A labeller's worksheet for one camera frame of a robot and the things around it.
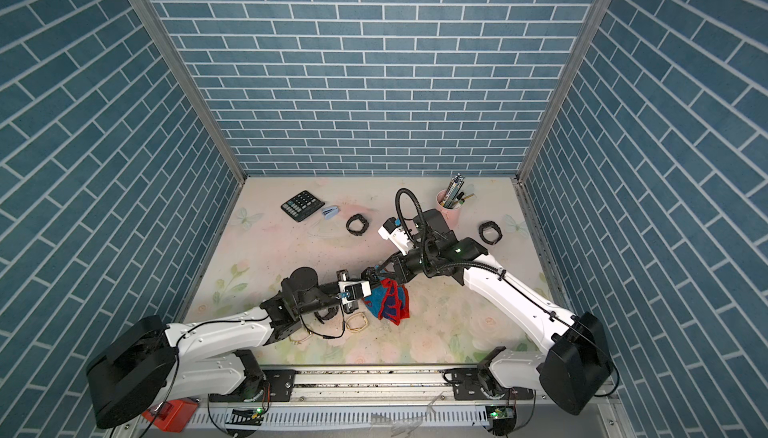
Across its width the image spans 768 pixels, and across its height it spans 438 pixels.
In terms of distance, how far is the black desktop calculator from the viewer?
1085 millimetres

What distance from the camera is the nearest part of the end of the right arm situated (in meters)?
0.65

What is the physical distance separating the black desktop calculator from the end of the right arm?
0.48 m
